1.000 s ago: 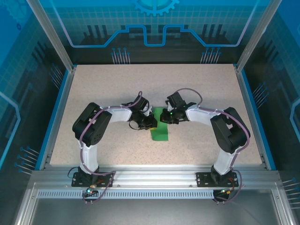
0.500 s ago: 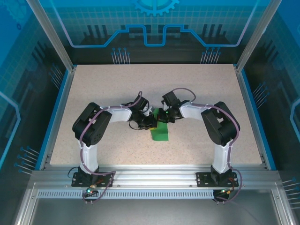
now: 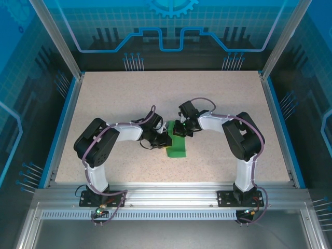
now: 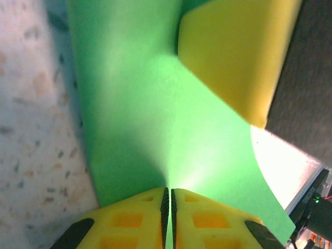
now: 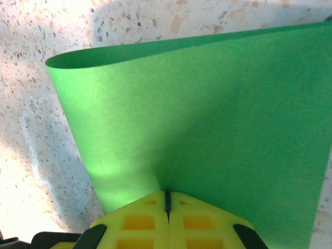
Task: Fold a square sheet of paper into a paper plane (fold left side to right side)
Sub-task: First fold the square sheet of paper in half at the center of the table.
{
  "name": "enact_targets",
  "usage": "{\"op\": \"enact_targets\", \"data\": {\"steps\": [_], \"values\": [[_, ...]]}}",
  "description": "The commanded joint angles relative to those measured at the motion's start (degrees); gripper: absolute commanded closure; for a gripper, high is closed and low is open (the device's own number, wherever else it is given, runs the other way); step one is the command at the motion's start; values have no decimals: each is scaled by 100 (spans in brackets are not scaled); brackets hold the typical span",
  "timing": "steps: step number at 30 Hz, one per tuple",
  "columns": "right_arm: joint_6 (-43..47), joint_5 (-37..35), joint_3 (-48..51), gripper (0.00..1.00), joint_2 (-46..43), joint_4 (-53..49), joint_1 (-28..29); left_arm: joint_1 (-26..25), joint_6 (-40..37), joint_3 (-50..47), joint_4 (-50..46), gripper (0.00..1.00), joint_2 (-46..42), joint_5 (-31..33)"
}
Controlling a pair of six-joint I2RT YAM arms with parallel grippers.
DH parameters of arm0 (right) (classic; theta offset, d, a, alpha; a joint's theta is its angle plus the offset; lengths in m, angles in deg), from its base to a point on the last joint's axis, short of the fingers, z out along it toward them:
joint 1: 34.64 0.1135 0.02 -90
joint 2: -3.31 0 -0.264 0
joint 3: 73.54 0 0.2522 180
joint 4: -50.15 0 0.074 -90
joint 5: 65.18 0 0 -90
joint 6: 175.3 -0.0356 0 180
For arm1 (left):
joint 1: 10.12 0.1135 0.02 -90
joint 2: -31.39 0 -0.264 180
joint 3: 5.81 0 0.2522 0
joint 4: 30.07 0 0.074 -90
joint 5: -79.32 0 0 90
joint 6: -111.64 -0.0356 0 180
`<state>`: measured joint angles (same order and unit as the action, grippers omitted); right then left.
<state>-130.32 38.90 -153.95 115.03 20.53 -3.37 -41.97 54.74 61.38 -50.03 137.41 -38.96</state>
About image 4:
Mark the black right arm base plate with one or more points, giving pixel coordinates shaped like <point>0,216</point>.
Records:
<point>306,205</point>

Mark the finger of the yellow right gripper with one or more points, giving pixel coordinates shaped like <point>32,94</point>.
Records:
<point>228,57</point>

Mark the aluminium mounting rail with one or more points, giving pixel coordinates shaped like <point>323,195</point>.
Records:
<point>302,190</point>

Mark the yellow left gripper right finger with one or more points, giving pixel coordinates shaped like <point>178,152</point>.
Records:
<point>207,223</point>

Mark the green paper sheet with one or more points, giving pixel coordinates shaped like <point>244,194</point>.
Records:
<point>142,103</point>

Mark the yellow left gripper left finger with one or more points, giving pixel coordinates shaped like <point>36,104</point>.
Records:
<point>129,220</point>

